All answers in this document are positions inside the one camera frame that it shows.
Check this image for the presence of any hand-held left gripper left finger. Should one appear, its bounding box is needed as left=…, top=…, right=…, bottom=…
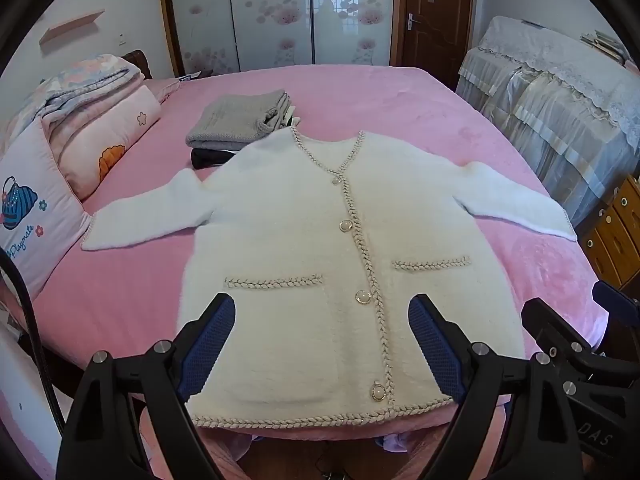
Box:
left=56, top=292, right=237, bottom=480

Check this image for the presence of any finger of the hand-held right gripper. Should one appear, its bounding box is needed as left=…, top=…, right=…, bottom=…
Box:
left=592, top=280, right=640, bottom=372
left=520, top=297, right=611, bottom=402

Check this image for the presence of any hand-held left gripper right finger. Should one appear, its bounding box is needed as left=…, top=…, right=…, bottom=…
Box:
left=407, top=294, right=586, bottom=480

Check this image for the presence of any white fluffy cardigan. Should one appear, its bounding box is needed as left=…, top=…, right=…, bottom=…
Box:
left=80, top=127, right=578, bottom=431

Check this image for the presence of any wooden drawer cabinet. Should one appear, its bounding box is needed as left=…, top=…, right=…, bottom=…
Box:
left=580, top=175, right=640, bottom=288

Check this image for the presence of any black folded garment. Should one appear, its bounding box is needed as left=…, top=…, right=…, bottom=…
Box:
left=189, top=147, right=238, bottom=170

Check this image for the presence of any lace-covered furniture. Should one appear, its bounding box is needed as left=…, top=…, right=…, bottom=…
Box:
left=455, top=15, right=640, bottom=228

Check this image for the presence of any grey folded sweater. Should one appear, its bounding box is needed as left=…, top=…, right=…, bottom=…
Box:
left=185, top=89, right=293, bottom=150

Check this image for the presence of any pink pillow with bag print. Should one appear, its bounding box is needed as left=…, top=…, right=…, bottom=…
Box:
left=0, top=120, right=93, bottom=303

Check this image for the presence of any beige folded garment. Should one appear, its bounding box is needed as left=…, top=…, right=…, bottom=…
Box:
left=257, top=102, right=301, bottom=136

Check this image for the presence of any pink bed blanket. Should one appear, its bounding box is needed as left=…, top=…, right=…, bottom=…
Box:
left=10, top=64, right=612, bottom=480

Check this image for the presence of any pink quilt with flower print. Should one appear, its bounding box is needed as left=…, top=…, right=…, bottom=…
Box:
left=41, top=85, right=163, bottom=201

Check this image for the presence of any stack of books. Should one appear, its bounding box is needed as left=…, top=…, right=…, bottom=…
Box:
left=580, top=30, right=628, bottom=63

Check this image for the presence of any dark wooden headboard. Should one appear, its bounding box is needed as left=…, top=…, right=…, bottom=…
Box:
left=122, top=50, right=153, bottom=81

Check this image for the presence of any floral folded quilt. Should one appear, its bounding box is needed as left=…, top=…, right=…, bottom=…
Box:
left=0, top=53, right=146, bottom=156

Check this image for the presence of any brown wooden door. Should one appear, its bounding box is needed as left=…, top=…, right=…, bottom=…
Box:
left=397, top=0, right=476, bottom=93

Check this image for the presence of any wardrobe with floral sliding doors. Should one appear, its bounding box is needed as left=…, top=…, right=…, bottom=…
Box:
left=157, top=0, right=408, bottom=78

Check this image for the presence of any black cable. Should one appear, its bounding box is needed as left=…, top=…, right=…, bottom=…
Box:
left=0, top=247, right=66, bottom=431

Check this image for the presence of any pink wall shelf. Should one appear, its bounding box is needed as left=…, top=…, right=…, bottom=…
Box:
left=39, top=9, right=106, bottom=46

